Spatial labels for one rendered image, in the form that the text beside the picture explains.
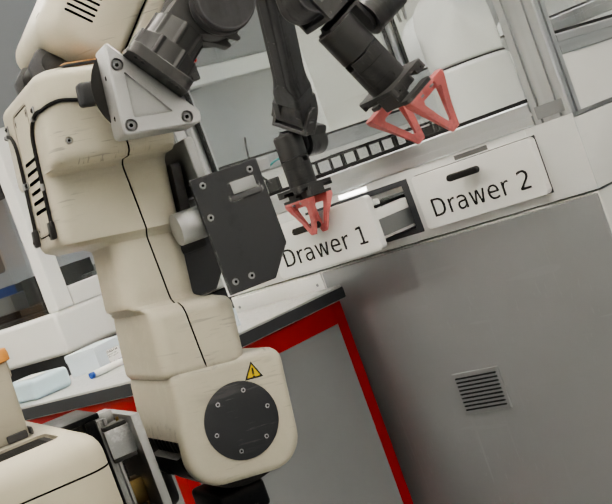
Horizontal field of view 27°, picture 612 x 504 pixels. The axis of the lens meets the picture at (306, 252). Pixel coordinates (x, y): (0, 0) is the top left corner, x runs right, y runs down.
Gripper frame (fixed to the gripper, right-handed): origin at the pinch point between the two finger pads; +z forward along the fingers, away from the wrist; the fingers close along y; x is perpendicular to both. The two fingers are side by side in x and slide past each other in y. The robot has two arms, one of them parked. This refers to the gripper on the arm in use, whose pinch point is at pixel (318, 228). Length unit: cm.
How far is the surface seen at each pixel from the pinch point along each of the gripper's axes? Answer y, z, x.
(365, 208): 2.9, -0.8, -10.7
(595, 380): 18, 44, -38
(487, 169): 15.1, -0.2, -32.2
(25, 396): -38, 13, 58
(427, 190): 15.2, -0.1, -17.1
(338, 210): 2.9, -2.2, -4.0
